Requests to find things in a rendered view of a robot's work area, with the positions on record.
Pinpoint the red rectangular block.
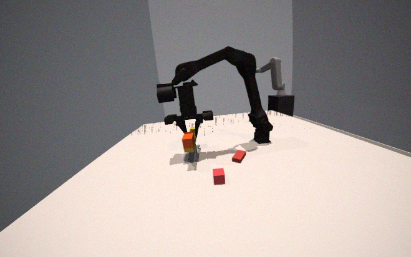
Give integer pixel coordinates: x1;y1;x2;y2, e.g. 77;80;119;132
232;150;246;163

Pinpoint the small red block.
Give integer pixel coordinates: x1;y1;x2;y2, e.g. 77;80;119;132
213;168;225;185

